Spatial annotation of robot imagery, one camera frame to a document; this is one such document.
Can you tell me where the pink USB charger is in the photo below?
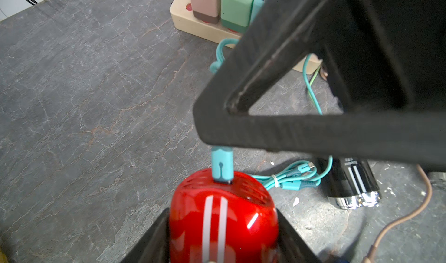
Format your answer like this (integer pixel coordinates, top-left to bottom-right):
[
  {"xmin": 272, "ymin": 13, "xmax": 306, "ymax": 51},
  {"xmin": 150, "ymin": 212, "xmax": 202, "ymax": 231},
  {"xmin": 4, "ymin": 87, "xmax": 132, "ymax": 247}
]
[{"xmin": 190, "ymin": 0, "xmax": 221, "ymax": 24}]

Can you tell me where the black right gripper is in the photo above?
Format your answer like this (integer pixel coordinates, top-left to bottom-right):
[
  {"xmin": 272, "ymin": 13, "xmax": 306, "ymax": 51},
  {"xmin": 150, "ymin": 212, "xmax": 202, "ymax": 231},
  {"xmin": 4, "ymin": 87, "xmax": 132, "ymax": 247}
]
[{"xmin": 311, "ymin": 0, "xmax": 446, "ymax": 113}]

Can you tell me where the teal charging cable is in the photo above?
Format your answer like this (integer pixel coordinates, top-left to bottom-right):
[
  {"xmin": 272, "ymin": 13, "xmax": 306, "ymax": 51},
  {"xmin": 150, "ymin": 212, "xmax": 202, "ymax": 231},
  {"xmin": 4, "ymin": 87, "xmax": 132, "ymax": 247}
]
[{"xmin": 208, "ymin": 37, "xmax": 333, "ymax": 191}]

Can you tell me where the pink charging cable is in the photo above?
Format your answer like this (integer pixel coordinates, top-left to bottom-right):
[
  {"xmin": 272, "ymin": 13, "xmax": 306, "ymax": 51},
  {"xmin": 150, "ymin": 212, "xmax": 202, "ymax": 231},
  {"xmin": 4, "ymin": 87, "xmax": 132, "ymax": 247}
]
[{"xmin": 361, "ymin": 164, "xmax": 433, "ymax": 263}]

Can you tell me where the teal USB charger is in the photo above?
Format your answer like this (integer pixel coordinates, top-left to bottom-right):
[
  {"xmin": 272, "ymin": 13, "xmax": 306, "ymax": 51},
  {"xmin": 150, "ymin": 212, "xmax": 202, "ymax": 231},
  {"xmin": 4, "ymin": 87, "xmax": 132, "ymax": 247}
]
[{"xmin": 250, "ymin": 0, "xmax": 266, "ymax": 24}]

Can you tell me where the beige power strip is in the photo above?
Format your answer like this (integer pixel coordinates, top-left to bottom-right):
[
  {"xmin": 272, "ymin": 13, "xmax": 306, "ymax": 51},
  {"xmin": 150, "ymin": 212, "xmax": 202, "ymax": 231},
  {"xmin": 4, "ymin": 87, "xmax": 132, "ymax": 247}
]
[{"xmin": 170, "ymin": 0, "xmax": 322, "ymax": 74}]

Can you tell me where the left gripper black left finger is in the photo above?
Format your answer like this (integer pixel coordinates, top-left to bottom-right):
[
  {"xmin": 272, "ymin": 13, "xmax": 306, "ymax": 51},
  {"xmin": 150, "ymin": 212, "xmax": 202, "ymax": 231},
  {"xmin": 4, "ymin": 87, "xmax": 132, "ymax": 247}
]
[{"xmin": 121, "ymin": 208, "xmax": 170, "ymax": 263}]

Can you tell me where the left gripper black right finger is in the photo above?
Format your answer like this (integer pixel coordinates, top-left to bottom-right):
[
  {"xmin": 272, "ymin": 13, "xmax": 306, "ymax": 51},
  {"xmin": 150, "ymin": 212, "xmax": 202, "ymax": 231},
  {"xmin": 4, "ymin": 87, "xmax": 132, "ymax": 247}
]
[{"xmin": 277, "ymin": 210, "xmax": 322, "ymax": 263}]

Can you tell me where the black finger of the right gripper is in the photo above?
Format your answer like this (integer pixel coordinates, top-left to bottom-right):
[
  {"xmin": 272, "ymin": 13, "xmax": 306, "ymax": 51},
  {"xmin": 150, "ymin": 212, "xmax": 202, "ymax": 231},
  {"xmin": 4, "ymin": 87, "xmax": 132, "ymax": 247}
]
[{"xmin": 193, "ymin": 0, "xmax": 446, "ymax": 167}]

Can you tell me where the green USB charger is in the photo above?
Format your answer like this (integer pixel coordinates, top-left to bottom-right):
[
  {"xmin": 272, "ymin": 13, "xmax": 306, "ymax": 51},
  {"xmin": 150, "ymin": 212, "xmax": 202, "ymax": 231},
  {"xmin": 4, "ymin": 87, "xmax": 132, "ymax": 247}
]
[{"xmin": 221, "ymin": 0, "xmax": 254, "ymax": 34}]

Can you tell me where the black electric shaver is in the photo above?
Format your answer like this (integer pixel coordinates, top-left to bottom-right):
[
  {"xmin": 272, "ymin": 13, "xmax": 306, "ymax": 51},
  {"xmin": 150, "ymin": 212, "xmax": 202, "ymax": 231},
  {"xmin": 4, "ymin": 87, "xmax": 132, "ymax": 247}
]
[{"xmin": 321, "ymin": 158, "xmax": 381, "ymax": 210}]

